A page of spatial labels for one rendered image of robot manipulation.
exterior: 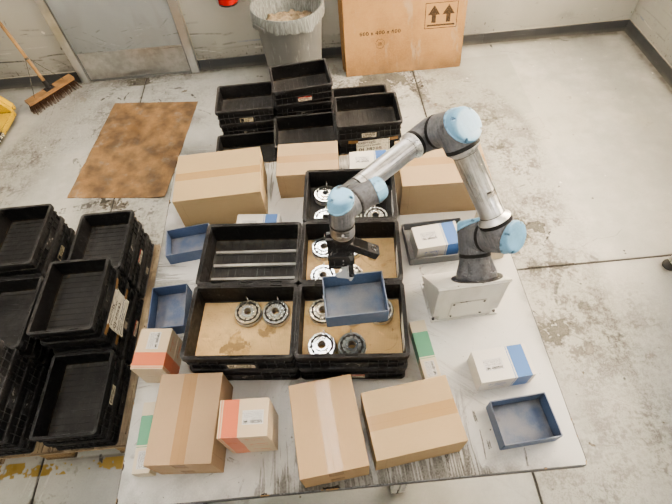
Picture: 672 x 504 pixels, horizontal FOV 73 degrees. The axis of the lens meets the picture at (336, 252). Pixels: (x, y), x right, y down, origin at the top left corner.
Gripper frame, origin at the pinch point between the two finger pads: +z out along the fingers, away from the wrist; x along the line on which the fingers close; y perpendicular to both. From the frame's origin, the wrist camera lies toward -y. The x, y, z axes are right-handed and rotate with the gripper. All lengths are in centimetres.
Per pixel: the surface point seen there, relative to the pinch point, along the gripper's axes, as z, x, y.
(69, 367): 82, -23, 144
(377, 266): 25.6, -25.8, -11.3
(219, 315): 28, -9, 52
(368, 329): 29.5, 1.8, -5.0
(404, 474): 49, 48, -13
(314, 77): 33, -211, 13
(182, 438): 31, 37, 59
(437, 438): 32, 43, -23
